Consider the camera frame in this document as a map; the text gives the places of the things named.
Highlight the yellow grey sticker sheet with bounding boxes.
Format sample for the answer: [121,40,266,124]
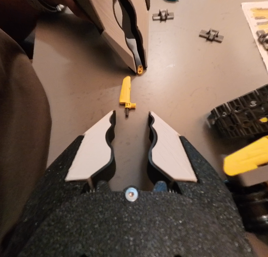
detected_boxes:
[241,2,268,71]

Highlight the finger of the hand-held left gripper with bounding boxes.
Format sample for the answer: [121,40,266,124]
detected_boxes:
[122,0,150,69]
[70,0,139,73]

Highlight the black toy track link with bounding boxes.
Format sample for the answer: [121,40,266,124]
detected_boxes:
[256,30,268,50]

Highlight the person's left hand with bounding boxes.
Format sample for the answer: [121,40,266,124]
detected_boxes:
[48,0,99,25]

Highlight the grey toy track link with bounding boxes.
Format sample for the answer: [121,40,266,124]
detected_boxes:
[152,9,175,22]
[199,28,224,44]

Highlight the yellow toy blade with pin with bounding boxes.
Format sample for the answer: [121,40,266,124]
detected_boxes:
[119,76,136,117]

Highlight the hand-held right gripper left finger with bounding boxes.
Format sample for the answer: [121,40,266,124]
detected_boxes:
[65,110,116,189]

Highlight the black yellow toy tracked vehicle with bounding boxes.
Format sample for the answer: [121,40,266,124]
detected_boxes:
[207,84,268,233]

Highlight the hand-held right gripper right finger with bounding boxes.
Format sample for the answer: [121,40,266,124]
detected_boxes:
[147,111,198,186]

